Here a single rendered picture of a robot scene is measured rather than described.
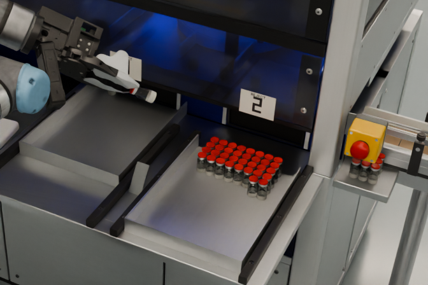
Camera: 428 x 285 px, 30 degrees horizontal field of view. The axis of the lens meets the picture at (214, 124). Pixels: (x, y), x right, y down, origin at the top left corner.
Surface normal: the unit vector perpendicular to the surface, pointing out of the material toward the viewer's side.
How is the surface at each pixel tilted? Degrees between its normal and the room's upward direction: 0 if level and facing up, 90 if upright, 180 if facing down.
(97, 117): 0
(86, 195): 0
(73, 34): 44
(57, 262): 90
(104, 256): 90
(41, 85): 90
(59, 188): 0
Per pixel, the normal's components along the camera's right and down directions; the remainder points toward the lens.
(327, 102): -0.41, 0.50
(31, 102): 0.90, 0.29
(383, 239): 0.06, -0.82
